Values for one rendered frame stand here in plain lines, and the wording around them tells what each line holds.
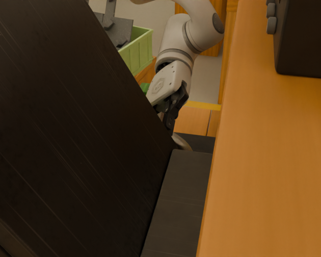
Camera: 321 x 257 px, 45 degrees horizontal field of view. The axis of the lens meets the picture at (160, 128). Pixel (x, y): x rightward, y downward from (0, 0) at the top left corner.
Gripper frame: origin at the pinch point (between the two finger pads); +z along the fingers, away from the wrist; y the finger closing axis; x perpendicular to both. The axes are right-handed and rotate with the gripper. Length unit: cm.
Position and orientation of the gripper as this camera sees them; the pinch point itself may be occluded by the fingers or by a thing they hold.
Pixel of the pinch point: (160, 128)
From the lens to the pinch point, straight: 76.8
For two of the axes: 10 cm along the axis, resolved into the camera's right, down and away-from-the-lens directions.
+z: -1.8, 7.9, -5.9
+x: 7.5, 4.9, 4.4
